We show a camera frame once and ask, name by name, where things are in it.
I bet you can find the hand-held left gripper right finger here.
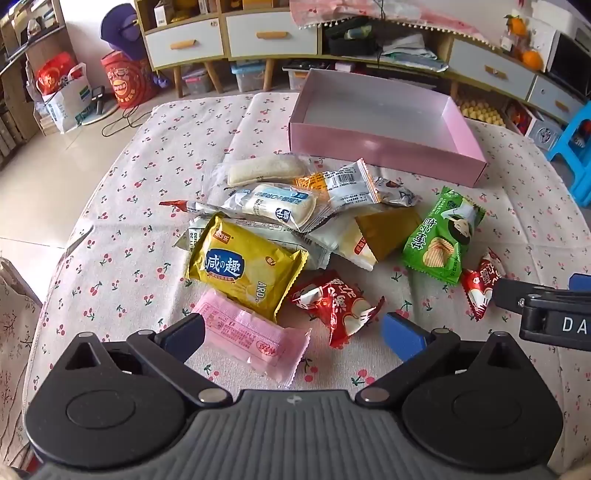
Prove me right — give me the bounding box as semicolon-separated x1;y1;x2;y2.
353;311;529;409

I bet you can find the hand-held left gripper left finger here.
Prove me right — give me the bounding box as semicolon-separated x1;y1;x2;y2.
58;313;234;409

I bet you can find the red snack packet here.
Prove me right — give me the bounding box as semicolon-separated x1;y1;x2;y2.
290;271;386;349
461;247;506;321

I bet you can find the pink snack packet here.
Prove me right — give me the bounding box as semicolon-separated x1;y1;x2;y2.
190;288;312;388

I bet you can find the yellow cracker packet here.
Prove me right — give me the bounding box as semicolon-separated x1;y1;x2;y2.
185;213;309;323

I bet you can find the green chips packet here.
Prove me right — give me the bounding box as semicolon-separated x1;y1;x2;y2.
401;186;486;286

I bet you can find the large grey snack packet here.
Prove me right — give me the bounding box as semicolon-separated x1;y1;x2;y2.
177;217;331;271

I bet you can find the gold snack packet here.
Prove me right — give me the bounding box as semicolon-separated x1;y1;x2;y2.
355;210;422;263

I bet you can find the white yellow snack packet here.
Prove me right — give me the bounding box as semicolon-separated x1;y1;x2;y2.
305;216;377;272

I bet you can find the silver red-tipped snack packet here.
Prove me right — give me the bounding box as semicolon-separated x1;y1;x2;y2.
158;199;245;220

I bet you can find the silver chocolate packet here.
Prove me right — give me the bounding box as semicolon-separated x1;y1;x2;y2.
374;176;422;207

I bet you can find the white blue bread packet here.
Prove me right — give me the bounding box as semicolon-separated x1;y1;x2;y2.
208;182;331;233

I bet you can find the white barcode snack packet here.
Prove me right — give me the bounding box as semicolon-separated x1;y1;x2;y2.
295;158;384;208

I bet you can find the white rice cake packet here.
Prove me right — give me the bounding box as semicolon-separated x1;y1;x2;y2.
215;154;310;188

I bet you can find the pink cardboard box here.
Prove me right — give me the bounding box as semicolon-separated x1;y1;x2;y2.
288;69;488;188

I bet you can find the cherry print tablecloth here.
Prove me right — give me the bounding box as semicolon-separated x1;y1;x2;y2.
23;90;591;480

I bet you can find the blue plastic stool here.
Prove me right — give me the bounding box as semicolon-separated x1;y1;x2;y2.
549;102;591;206

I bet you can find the white patterned storage cube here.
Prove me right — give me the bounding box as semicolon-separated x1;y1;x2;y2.
526;115;564;151

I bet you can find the beige floral cloth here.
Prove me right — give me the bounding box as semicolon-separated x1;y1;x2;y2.
0;258;43;462

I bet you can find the yellow egg tray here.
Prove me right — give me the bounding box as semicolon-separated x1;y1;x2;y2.
457;95;509;127

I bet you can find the white drawer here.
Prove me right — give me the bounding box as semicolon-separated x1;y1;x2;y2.
527;76;585;123
145;21;225;70
225;11;319;58
448;39;536;100

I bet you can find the white microwave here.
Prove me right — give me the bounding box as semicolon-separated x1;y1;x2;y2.
545;18;591;100

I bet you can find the low wooden cabinet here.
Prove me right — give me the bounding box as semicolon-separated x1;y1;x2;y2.
321;25;591;127

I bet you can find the white shopping bag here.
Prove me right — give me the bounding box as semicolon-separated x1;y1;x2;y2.
44;62;93;134

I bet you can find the round red bag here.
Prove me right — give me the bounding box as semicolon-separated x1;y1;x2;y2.
102;48;160;109

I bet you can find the blue-lid clear storage box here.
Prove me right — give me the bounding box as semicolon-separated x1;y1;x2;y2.
231;62;266;93

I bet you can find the pink cherry cloth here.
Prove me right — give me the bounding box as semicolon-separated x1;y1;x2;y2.
288;0;495;49

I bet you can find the red gift bag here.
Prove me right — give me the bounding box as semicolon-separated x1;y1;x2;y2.
36;52;79;95

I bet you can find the black case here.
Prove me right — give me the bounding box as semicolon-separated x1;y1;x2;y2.
323;18;382;58

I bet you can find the stepped wooden cabinet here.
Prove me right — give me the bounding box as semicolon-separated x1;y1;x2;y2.
134;0;324;95

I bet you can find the wooden bookshelf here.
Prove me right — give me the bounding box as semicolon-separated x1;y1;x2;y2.
0;0;65;158

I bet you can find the purple hat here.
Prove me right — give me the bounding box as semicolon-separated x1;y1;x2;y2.
99;2;148;61

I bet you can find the black floor cable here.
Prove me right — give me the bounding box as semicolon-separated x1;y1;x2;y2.
102;108;153;139

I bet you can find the black power cable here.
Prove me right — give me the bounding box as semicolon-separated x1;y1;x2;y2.
375;0;387;65

